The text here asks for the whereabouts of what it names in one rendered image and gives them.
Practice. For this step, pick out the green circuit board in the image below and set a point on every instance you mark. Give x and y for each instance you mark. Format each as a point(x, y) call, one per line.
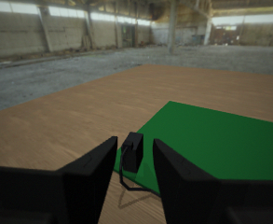
point(225, 145)

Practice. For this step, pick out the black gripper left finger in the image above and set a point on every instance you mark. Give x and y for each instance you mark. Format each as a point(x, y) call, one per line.
point(75, 193)

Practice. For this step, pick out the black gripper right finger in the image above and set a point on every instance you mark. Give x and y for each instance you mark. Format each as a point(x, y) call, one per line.
point(189, 195)

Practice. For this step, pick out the black cable with plug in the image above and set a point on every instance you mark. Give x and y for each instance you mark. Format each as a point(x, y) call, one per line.
point(131, 158)

